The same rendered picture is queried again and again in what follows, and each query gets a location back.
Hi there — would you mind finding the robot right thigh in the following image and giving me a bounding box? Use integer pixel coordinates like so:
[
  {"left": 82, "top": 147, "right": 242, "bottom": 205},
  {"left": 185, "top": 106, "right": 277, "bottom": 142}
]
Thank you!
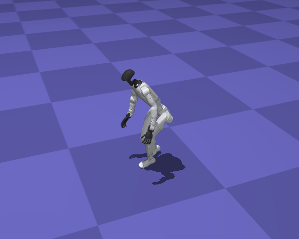
[{"left": 141, "top": 110, "right": 151, "bottom": 142}]

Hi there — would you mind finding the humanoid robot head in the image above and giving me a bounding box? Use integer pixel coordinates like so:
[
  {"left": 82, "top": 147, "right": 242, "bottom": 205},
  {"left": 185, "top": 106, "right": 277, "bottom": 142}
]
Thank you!
[{"left": 121, "top": 69, "right": 143, "bottom": 88}]

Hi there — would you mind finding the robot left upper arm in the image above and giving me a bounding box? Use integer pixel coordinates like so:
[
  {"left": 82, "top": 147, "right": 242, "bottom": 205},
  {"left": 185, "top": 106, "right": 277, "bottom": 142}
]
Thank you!
[{"left": 141, "top": 86, "right": 158, "bottom": 111}]

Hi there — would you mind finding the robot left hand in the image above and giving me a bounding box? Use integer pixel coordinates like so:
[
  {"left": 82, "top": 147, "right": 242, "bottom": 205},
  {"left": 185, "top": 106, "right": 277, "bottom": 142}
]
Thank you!
[{"left": 141, "top": 125, "right": 154, "bottom": 144}]

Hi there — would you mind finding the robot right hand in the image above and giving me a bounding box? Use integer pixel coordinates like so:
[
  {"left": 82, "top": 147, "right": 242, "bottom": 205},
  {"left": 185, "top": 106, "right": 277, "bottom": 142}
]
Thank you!
[{"left": 121, "top": 113, "right": 131, "bottom": 128}]

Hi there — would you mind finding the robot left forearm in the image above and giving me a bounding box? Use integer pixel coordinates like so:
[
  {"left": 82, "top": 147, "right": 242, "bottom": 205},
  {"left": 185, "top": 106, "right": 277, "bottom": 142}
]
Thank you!
[{"left": 150, "top": 107, "right": 158, "bottom": 131}]

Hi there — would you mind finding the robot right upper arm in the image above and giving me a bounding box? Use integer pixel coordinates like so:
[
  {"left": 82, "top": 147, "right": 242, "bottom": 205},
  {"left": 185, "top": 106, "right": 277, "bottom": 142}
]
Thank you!
[{"left": 130, "top": 86, "right": 138, "bottom": 103}]

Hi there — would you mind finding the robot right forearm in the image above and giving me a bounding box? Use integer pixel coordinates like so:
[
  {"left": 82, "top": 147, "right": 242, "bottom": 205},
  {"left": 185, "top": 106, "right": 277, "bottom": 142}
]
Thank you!
[{"left": 127, "top": 101, "right": 136, "bottom": 117}]

